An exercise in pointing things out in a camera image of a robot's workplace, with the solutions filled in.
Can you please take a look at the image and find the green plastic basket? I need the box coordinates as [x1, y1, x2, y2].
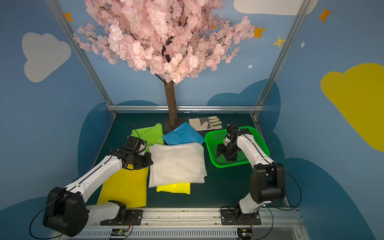
[205, 126, 271, 169]

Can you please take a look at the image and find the large yellow raincoat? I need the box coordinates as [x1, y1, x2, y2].
[97, 168, 149, 209]

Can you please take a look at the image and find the white raincoat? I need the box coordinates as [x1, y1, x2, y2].
[148, 143, 208, 188]

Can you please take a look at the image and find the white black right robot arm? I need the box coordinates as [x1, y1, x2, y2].
[216, 125, 286, 224]

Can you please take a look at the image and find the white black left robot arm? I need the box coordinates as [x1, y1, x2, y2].
[43, 136, 153, 237]

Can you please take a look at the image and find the lime green folded raincoat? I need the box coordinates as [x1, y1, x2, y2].
[131, 123, 164, 153]

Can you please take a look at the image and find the blue folded raincoat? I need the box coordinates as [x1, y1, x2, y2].
[163, 122, 205, 146]

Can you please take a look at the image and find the small neon yellow folded raincoat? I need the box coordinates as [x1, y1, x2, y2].
[156, 183, 191, 195]

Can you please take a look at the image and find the grey white work glove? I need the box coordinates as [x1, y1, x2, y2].
[188, 116, 223, 132]

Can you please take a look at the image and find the left circuit board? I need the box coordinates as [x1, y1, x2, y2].
[109, 229, 130, 240]

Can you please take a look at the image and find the circuit board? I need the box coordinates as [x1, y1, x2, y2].
[237, 228, 253, 240]
[109, 229, 130, 240]

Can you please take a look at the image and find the right circuit board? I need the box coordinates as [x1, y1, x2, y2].
[237, 228, 253, 240]

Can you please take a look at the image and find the pink cherry blossom tree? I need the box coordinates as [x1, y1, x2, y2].
[73, 0, 256, 127]

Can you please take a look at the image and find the rear aluminium frame bar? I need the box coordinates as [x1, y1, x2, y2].
[106, 105, 264, 112]

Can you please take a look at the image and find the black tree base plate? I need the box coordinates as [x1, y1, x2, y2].
[163, 117, 185, 133]

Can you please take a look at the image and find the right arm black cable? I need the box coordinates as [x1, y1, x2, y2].
[269, 163, 303, 211]

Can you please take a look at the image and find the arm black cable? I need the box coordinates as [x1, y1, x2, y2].
[269, 163, 303, 211]
[28, 194, 65, 240]

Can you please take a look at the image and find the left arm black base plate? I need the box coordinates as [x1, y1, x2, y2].
[100, 209, 144, 226]

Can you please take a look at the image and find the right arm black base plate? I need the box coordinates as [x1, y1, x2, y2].
[220, 208, 262, 226]

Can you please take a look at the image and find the aluminium rail at front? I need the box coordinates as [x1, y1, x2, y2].
[73, 207, 310, 240]

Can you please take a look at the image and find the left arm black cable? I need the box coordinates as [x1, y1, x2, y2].
[28, 194, 65, 240]

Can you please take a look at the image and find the right aluminium frame post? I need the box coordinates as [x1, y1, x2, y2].
[256, 0, 311, 109]

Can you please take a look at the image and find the aluminium frame post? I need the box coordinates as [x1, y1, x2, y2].
[45, 0, 113, 106]
[256, 0, 311, 109]

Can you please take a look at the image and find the left aluminium frame post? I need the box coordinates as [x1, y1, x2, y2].
[45, 0, 113, 106]

